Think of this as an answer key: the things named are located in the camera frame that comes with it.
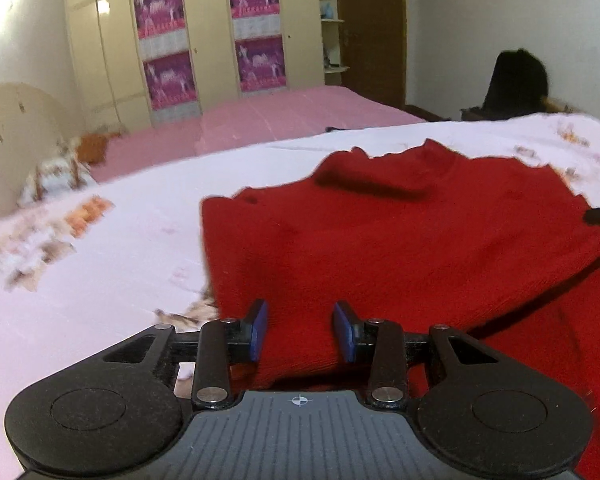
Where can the red knit sweater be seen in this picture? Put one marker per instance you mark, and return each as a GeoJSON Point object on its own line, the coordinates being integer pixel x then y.
{"type": "Point", "coordinates": [380, 240]}

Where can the pink bedsheet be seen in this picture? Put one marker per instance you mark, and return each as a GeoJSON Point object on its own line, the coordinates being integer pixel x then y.
{"type": "Point", "coordinates": [260, 120]}

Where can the floral pillow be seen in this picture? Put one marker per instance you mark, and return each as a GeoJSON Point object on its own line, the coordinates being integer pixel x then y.
{"type": "Point", "coordinates": [55, 175]}

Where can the white floral bedsheet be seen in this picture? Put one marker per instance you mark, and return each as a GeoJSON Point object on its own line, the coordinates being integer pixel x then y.
{"type": "Point", "coordinates": [105, 260]}

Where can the cream headboard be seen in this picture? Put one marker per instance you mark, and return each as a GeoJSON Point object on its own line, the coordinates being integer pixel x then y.
{"type": "Point", "coordinates": [20, 130]}

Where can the small blue ornament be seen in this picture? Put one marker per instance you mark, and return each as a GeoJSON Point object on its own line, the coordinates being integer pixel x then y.
{"type": "Point", "coordinates": [328, 10]}

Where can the cream corner shelf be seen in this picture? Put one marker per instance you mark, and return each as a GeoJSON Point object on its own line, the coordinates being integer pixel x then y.
{"type": "Point", "coordinates": [330, 35]}

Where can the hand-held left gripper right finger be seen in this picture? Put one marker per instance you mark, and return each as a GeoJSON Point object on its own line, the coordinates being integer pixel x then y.
{"type": "Point", "coordinates": [344, 332]}

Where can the cream wardrobe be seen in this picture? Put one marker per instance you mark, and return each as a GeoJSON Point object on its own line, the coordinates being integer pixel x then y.
{"type": "Point", "coordinates": [110, 45]}

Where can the orange cloth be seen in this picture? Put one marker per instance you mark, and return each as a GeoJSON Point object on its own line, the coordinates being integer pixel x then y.
{"type": "Point", "coordinates": [95, 146]}

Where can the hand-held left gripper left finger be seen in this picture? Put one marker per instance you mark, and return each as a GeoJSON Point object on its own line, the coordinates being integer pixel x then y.
{"type": "Point", "coordinates": [259, 330]}

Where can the striped cloth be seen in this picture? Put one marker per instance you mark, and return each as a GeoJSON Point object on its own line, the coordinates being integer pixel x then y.
{"type": "Point", "coordinates": [337, 128]}

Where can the black bag on chair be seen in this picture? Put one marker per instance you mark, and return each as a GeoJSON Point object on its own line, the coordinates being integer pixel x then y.
{"type": "Point", "coordinates": [517, 85]}

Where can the brown wooden door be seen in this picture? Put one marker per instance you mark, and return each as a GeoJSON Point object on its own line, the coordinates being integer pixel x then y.
{"type": "Point", "coordinates": [370, 35]}

